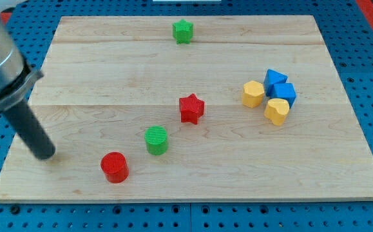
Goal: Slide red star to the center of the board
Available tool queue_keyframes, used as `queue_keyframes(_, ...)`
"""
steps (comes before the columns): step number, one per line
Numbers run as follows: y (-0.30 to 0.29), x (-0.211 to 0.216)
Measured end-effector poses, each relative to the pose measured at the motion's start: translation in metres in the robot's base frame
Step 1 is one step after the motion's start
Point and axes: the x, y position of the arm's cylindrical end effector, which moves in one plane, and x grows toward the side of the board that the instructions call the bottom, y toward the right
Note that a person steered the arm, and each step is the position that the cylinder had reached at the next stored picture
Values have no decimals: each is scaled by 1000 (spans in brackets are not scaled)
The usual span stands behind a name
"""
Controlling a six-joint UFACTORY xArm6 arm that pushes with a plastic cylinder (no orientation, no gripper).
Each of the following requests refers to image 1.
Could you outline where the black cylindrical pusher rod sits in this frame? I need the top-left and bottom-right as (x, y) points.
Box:
(3, 99), (55, 160)

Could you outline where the red star block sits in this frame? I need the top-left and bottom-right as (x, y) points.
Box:
(179, 93), (205, 124)

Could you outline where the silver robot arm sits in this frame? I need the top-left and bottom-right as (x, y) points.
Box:
(0, 0), (55, 160)

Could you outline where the light wooden board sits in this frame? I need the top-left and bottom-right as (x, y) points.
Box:
(0, 15), (373, 204)

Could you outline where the green star block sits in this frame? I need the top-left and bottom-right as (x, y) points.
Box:
(172, 19), (194, 44)

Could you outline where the red cylinder block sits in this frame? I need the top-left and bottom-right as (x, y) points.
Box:
(100, 152), (129, 184)

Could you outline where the green cylinder block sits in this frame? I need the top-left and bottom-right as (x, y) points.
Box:
(144, 126), (168, 155)

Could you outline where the yellow hexagon block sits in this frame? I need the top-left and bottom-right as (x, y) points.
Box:
(242, 81), (265, 108)

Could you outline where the blue triangle block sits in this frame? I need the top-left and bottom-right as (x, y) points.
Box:
(263, 69), (288, 97)

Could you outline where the yellow heart block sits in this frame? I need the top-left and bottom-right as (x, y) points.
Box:
(263, 98), (290, 126)

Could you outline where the blue cube block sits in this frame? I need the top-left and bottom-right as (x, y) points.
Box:
(270, 83), (296, 108)

